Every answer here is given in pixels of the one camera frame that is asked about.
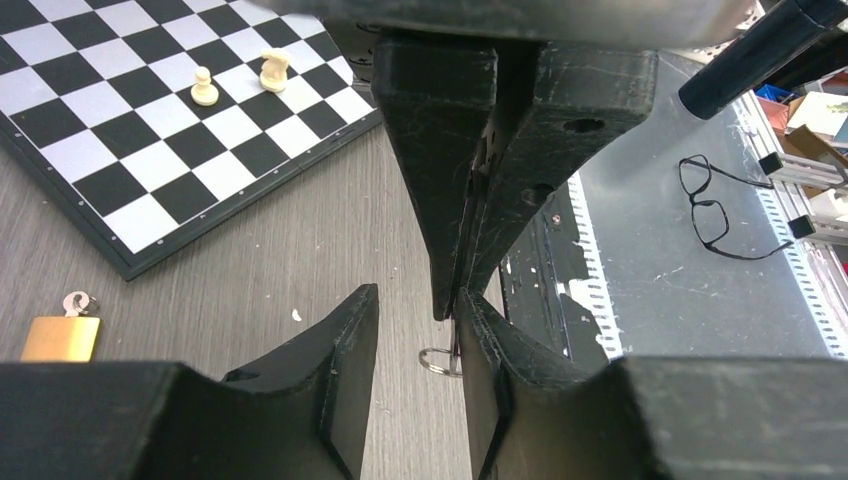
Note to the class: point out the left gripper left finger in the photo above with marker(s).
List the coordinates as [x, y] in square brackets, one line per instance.
[311, 396]

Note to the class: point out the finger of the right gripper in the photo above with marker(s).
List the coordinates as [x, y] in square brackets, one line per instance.
[577, 100]
[435, 96]

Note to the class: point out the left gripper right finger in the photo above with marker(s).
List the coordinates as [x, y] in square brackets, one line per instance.
[515, 395]

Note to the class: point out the large padlock keys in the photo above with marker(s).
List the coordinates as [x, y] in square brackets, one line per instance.
[452, 352]

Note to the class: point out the small silver key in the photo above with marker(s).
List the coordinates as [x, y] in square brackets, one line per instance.
[79, 304]

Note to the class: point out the small brass padlock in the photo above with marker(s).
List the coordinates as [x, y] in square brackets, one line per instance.
[61, 339]

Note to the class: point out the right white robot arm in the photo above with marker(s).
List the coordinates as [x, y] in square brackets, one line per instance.
[747, 59]

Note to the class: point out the cream chess piece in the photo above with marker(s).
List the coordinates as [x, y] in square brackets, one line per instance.
[274, 70]

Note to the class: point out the black eyeglasses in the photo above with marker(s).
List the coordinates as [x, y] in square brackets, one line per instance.
[709, 217]

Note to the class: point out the cream chess pawn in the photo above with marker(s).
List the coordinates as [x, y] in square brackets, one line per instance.
[203, 92]

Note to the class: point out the black white chessboard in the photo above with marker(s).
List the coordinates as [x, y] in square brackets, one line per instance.
[96, 105]

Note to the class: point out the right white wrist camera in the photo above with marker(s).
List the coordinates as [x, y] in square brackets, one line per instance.
[637, 24]

